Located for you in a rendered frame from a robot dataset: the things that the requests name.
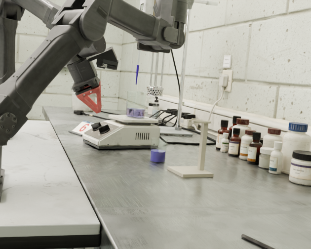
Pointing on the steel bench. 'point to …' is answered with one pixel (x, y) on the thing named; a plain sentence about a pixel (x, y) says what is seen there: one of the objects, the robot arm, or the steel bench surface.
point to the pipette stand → (190, 170)
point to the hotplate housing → (125, 136)
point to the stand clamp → (201, 3)
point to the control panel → (99, 132)
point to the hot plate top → (133, 119)
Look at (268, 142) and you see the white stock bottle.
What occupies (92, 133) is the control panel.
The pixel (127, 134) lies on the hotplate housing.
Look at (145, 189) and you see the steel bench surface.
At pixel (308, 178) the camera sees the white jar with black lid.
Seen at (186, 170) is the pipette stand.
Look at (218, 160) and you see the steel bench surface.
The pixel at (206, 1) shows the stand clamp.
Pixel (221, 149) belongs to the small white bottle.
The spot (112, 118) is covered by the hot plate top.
